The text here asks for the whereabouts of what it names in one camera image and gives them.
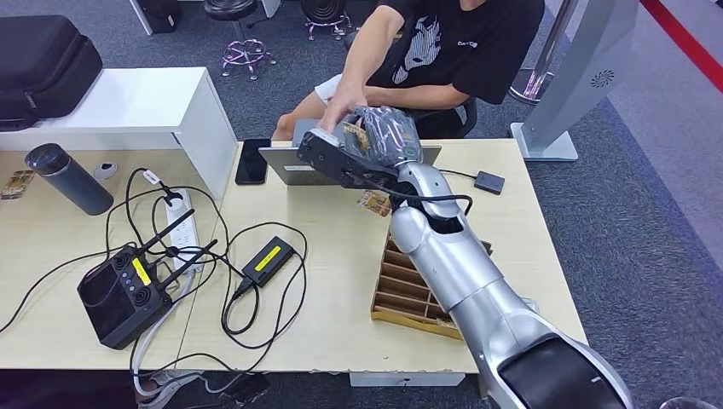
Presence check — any person's right hand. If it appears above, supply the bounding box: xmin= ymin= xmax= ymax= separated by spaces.
xmin=317 ymin=84 xmax=368 ymax=134

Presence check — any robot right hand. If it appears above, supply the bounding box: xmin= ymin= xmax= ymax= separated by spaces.
xmin=338 ymin=105 xmax=424 ymax=169

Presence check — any golden ID card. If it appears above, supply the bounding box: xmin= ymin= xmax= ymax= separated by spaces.
xmin=343 ymin=123 xmax=371 ymax=154

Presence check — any cardboard card organizer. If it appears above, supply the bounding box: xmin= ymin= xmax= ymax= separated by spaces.
xmin=370 ymin=231 xmax=494 ymax=342

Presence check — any brown patterned card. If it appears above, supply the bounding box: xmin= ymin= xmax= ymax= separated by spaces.
xmin=356 ymin=190 xmax=394 ymax=218
xmin=0 ymin=170 xmax=36 ymax=201

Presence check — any person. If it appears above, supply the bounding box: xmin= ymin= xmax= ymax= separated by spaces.
xmin=270 ymin=0 xmax=547 ymax=142

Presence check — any grey laptop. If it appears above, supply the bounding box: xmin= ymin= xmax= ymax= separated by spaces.
xmin=258 ymin=118 xmax=442 ymax=187

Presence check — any black stool with chrome base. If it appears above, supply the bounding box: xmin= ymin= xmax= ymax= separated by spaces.
xmin=203 ymin=0 xmax=278 ymax=81
xmin=299 ymin=0 xmax=351 ymax=43

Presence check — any black smartphone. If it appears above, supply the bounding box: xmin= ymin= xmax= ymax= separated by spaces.
xmin=234 ymin=138 xmax=272 ymax=186

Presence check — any small black box device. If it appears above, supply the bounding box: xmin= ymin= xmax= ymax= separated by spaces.
xmin=473 ymin=170 xmax=506 ymax=196

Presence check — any black adapter with yellow label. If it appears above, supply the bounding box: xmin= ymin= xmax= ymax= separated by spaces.
xmin=241 ymin=235 xmax=296 ymax=289

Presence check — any grey kiosk stand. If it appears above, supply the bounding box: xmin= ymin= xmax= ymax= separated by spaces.
xmin=509 ymin=0 xmax=640 ymax=163

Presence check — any white power strip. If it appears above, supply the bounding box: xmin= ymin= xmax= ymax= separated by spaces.
xmin=164 ymin=187 xmax=203 ymax=275

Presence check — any black bag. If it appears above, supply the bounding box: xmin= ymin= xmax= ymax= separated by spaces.
xmin=135 ymin=0 xmax=183 ymax=35

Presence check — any white cabinet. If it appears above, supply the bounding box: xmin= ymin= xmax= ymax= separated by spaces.
xmin=0 ymin=66 xmax=239 ymax=201

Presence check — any white box under desk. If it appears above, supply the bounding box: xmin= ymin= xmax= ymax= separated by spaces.
xmin=349 ymin=372 xmax=466 ymax=389

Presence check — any dark thermos bottle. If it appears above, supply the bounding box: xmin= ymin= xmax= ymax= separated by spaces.
xmin=24 ymin=142 xmax=114 ymax=216

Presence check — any black carrying case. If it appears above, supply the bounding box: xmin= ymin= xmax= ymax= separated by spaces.
xmin=0 ymin=14 xmax=104 ymax=132

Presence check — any black remote controller with antennas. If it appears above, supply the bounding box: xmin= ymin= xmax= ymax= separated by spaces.
xmin=76 ymin=207 xmax=219 ymax=351

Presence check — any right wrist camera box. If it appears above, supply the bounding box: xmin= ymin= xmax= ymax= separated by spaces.
xmin=297 ymin=127 xmax=399 ymax=190

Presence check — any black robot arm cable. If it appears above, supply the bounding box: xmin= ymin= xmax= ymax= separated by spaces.
xmin=344 ymin=171 xmax=474 ymax=216

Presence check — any chrome stanchion post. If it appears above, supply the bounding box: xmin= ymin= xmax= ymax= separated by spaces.
xmin=508 ymin=0 xmax=581 ymax=106

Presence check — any black plug cable with tag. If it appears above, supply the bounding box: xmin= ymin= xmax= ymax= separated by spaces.
xmin=124 ymin=167 xmax=185 ymax=246

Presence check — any black adapter cable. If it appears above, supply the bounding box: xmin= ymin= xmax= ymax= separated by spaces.
xmin=222 ymin=221 xmax=309 ymax=351

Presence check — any white power cable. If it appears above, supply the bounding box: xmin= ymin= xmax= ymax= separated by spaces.
xmin=130 ymin=270 xmax=196 ymax=399

